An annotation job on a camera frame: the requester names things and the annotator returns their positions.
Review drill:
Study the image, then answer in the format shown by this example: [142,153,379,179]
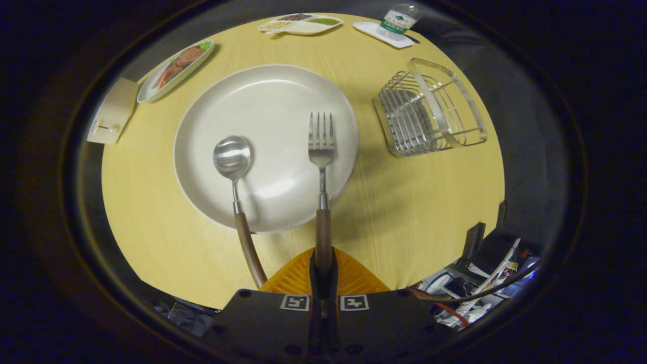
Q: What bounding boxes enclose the divided tray with beans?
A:
[258,13,344,36]

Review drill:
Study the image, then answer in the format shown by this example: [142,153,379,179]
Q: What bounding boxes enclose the black cable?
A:
[413,260,540,304]

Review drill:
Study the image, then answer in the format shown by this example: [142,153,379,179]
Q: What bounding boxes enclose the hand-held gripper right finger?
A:
[323,247,453,362]

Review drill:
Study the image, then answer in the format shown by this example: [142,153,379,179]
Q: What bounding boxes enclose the oval plate with food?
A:
[136,39,215,104]

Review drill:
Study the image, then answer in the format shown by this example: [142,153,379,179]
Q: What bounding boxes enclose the clear plastic water bottle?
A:
[375,3,423,41]

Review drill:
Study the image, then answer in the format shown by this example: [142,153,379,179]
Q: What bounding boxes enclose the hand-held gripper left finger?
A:
[201,247,324,362]

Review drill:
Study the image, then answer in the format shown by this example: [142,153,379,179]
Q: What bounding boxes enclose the steel wire basket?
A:
[373,58,488,158]

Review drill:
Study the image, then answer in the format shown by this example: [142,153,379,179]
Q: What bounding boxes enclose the clutter of papers and devices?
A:
[414,200,542,329]

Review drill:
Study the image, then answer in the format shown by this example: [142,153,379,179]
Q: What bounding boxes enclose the large white round plate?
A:
[173,64,359,234]

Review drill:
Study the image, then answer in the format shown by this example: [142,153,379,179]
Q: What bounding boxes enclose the orange cable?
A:
[407,288,471,328]

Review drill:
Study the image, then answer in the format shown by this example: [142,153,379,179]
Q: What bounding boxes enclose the beige card with hook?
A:
[86,77,140,145]

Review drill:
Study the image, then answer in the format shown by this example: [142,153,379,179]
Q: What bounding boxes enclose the white square coaster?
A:
[352,21,415,49]

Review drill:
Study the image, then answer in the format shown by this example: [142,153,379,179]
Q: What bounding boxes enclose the wooden-handled steel fork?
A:
[308,111,338,276]

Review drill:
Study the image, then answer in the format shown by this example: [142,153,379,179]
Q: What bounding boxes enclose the wooden-handled steel spoon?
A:
[213,135,268,290]

